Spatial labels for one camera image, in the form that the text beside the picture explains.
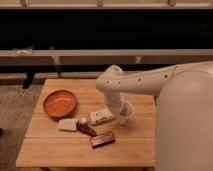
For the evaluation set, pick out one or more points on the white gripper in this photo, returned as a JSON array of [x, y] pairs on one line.
[[115, 103]]

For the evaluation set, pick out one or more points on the white ceramic cup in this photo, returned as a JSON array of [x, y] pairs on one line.
[[125, 114]]

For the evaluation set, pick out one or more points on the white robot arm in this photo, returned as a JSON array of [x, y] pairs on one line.
[[184, 111]]

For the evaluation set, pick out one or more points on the orange ceramic bowl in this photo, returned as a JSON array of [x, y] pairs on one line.
[[60, 103]]

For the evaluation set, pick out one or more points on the white plastic bottle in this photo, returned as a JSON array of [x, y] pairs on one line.
[[98, 117]]

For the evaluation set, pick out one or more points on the brown chocolate bar box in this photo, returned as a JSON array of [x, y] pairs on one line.
[[102, 139]]

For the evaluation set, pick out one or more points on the dark red snack wrapper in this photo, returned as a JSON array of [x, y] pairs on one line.
[[85, 129]]

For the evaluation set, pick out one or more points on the wooden table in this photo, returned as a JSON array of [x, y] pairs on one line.
[[46, 147]]

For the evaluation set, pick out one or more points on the white sponge block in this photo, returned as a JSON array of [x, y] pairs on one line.
[[67, 125]]

